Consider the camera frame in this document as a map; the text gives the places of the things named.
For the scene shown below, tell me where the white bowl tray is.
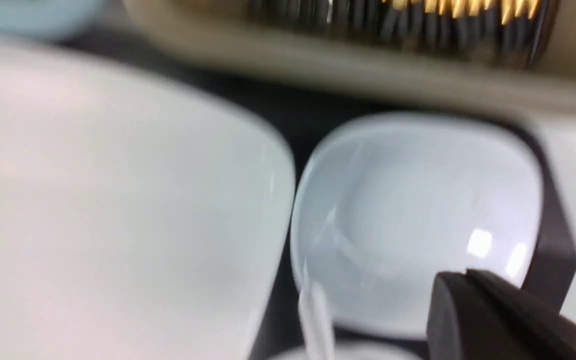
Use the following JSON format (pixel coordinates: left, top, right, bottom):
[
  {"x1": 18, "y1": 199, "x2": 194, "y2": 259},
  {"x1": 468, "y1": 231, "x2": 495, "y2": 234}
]
[
  {"x1": 290, "y1": 112, "x2": 544, "y2": 340},
  {"x1": 271, "y1": 342, "x2": 422, "y2": 360}
]

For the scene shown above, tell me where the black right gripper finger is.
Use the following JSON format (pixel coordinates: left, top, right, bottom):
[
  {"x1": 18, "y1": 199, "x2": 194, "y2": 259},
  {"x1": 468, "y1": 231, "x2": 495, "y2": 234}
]
[{"x1": 426, "y1": 269, "x2": 576, "y2": 360}]

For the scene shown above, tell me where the teal plastic bin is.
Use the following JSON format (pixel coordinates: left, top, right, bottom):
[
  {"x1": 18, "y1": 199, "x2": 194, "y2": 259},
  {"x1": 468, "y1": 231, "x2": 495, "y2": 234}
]
[{"x1": 0, "y1": 0, "x2": 107, "y2": 43}]

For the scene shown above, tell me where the white spoon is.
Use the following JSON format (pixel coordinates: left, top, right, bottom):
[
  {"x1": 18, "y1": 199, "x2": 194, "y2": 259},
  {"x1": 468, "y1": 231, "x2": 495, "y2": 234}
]
[{"x1": 297, "y1": 260, "x2": 336, "y2": 360}]

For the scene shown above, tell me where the black chopsticks pile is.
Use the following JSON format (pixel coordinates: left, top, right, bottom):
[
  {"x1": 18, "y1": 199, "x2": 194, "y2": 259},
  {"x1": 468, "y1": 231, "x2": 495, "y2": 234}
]
[{"x1": 246, "y1": 0, "x2": 559, "y2": 69}]

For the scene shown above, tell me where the white square rice plate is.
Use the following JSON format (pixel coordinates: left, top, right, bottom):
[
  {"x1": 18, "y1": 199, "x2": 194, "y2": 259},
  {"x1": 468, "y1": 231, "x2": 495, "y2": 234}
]
[{"x1": 0, "y1": 37, "x2": 296, "y2": 360}]

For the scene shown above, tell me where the brown plastic bin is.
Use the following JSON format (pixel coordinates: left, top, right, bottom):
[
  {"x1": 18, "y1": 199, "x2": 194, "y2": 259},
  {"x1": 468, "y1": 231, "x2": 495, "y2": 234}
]
[{"x1": 125, "y1": 0, "x2": 576, "y2": 122}]

